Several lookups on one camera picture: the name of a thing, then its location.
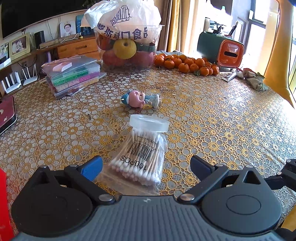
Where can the white router thin antennas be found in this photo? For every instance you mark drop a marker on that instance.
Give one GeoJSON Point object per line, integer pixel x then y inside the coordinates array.
{"type": "Point", "coordinates": [30, 78]}

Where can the pile of mandarin oranges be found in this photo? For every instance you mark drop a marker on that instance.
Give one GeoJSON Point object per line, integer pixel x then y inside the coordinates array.
{"type": "Point", "coordinates": [184, 64]}

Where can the pink cartoon figurine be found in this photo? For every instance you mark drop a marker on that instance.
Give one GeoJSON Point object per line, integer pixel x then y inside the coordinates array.
{"type": "Point", "coordinates": [137, 99]}

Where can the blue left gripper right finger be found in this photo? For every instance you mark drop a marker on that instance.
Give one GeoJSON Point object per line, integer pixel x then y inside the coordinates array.
{"type": "Point", "coordinates": [200, 167]}

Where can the clear tape roll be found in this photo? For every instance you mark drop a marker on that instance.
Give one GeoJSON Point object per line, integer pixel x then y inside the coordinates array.
{"type": "Point", "coordinates": [150, 123]}

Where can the stack of plastic bead cases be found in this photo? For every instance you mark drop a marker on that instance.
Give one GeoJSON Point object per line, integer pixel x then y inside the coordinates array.
{"type": "Point", "coordinates": [67, 76]}

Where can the white router tall antennas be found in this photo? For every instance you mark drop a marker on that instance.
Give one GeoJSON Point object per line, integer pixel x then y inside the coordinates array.
{"type": "Point", "coordinates": [11, 83]}

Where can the blue picture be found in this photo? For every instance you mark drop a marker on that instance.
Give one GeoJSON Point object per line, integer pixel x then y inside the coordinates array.
{"type": "Point", "coordinates": [83, 31]}

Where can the black speaker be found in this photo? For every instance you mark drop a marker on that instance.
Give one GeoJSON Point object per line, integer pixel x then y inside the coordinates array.
{"type": "Point", "coordinates": [39, 38]}

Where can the bag of cotton swabs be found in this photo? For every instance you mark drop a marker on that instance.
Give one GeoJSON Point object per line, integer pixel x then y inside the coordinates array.
{"type": "Point", "coordinates": [137, 166]}

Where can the black television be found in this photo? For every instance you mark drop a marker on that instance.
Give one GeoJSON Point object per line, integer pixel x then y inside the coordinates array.
{"type": "Point", "coordinates": [17, 15]}

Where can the maroon bear tablet case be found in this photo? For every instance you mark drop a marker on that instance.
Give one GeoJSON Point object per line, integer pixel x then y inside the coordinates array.
{"type": "Point", "coordinates": [8, 114]}

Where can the crumpled green cloth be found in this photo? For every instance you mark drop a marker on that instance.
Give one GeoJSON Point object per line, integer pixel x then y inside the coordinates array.
{"type": "Point", "coordinates": [255, 79]}

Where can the green orange tissue box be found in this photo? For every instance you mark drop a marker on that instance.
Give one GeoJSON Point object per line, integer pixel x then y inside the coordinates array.
{"type": "Point", "coordinates": [223, 51]}

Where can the child portrait photo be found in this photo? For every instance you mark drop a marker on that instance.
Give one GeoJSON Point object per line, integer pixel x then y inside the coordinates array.
{"type": "Point", "coordinates": [67, 28]}

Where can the red cardboard box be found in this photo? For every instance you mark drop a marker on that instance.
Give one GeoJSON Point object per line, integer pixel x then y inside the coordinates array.
{"type": "Point", "coordinates": [5, 224]}

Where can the wooden tv cabinet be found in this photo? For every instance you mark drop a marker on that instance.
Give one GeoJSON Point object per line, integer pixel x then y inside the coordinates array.
{"type": "Point", "coordinates": [82, 46]}

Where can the white plastic bag of fruit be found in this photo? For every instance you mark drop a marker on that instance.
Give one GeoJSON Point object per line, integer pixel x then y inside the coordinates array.
{"type": "Point", "coordinates": [127, 34]}

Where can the framed photo cream frame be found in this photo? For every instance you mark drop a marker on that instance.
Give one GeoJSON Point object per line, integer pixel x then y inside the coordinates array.
{"type": "Point", "coordinates": [19, 46]}

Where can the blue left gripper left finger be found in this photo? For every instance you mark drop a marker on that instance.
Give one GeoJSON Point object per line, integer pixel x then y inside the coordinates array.
{"type": "Point", "coordinates": [91, 168]}

